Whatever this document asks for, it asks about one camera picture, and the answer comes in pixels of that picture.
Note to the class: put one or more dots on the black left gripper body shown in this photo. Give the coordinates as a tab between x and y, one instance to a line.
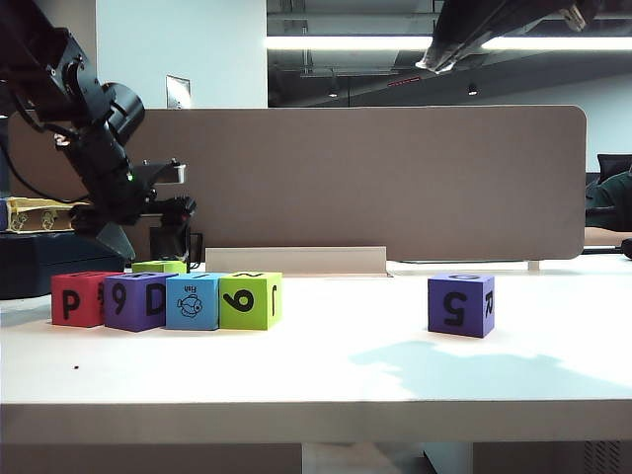
113	212

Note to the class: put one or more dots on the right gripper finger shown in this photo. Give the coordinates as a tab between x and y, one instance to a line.
553	10
464	29

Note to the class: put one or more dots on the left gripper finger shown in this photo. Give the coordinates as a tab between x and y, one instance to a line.
180	214
118	239

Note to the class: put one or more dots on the purple foam block letter D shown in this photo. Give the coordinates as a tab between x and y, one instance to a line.
133	303

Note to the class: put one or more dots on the red foam block zebra picture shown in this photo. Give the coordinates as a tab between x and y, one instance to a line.
74	301

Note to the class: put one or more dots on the blue foam block fish picture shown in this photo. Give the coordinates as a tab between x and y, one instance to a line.
192	306

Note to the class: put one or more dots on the green foam block letter N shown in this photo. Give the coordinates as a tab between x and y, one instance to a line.
247	301

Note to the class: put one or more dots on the purple foam block letter G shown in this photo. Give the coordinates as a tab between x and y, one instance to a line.
454	308

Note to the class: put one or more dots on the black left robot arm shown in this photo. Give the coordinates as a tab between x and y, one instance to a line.
64	89

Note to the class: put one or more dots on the green foam block letter L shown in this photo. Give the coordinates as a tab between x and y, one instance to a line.
158	267

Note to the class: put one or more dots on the black mug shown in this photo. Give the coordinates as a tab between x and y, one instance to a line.
160	244

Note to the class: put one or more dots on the round ceiling spotlight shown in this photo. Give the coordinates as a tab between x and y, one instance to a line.
472	91

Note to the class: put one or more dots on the gold patterned box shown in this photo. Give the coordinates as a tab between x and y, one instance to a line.
39	217

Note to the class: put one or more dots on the red LED ceiling sign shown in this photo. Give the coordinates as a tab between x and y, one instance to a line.
405	82

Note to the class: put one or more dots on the dark navy storage box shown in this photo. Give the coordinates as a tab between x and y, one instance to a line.
44	269

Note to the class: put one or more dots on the small blue box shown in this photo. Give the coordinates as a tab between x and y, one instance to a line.
4	217

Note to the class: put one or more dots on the white ceiling light strip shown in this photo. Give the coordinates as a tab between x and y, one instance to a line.
345	44

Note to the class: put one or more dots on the black office chair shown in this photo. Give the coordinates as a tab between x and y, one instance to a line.
609	163

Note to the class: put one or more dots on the brown fabric desk divider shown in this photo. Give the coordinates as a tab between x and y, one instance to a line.
370	182

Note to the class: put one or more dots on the person in dark green shirt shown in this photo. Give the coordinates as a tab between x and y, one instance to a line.
612	197

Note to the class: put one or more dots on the white divider foot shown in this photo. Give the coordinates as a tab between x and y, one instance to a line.
533	266

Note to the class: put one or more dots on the dark vented panel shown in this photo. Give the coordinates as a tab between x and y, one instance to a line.
602	458

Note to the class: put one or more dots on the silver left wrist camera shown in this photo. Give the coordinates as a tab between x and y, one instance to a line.
168	173

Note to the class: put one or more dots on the silver wall sign plate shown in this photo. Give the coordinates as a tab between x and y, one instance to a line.
179	93

